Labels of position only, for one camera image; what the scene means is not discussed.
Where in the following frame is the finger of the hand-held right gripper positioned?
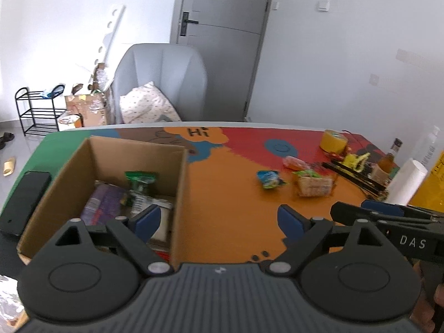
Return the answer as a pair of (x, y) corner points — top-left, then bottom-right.
(331, 201), (437, 229)
(361, 199), (444, 220)

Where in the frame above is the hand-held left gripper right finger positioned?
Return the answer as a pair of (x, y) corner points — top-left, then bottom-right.
(265, 205), (384, 278)

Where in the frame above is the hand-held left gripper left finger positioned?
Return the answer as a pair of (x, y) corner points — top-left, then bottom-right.
(54, 204), (174, 278)

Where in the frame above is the white packet with black label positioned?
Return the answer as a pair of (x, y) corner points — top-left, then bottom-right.
(132, 196), (174, 213)

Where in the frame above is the brown cardboard box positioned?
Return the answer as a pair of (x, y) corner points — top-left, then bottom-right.
(17, 135), (190, 268)

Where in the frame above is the clear cracker packet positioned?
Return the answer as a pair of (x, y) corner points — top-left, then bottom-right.
(296, 175), (335, 198)

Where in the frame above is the blue green snack packet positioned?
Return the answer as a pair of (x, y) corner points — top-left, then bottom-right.
(257, 170), (287, 190)

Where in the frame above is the long purple snack packet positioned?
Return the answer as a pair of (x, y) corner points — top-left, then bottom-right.
(80, 184), (127, 228)

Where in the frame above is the pink sausage snack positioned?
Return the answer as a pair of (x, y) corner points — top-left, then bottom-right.
(282, 156), (309, 170)

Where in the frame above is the person's right hand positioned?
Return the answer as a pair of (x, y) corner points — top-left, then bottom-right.
(410, 281), (444, 333)

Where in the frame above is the white paper roll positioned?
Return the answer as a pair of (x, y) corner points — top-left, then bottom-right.
(383, 158), (428, 206)

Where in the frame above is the black rod bundle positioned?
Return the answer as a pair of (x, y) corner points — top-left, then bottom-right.
(322, 161), (387, 198)

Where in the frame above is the brown glass bottle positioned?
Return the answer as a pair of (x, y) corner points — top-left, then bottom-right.
(371, 138), (403, 184)

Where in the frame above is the yellow clip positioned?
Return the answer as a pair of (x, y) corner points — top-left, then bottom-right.
(342, 152), (371, 171)

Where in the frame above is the large yellow drink bottle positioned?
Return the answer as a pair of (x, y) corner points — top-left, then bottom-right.
(409, 125), (444, 207)

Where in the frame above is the colourful cartoon table mat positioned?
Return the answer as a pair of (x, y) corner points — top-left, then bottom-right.
(0, 127), (396, 268)

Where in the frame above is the yellow tape roll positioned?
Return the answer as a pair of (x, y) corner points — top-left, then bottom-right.
(320, 129), (348, 153)

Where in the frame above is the dotted white pillow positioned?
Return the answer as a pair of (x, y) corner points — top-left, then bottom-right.
(120, 81), (181, 124)

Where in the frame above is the black smartphone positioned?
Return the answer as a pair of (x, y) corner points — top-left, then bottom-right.
(0, 171), (52, 237)

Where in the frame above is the cardboard box with packaging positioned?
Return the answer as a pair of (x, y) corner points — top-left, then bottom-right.
(64, 90), (113, 127)

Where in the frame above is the white orange paper bag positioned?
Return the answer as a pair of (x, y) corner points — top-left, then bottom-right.
(57, 113), (84, 132)

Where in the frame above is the grey armchair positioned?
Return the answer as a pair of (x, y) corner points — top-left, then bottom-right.
(114, 43), (209, 125)

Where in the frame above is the blue plastic bag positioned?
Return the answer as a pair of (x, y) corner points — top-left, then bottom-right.
(40, 85), (66, 99)

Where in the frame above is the black shoe rack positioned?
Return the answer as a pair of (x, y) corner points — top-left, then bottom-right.
(14, 85), (66, 137)

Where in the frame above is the grey door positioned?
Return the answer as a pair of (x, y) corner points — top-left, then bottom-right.
(170, 0), (283, 122)

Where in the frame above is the tall white foam board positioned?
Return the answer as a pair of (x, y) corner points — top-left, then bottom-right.
(92, 4), (125, 73)

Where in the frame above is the black door handle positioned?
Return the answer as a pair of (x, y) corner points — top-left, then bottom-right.
(178, 11), (199, 36)

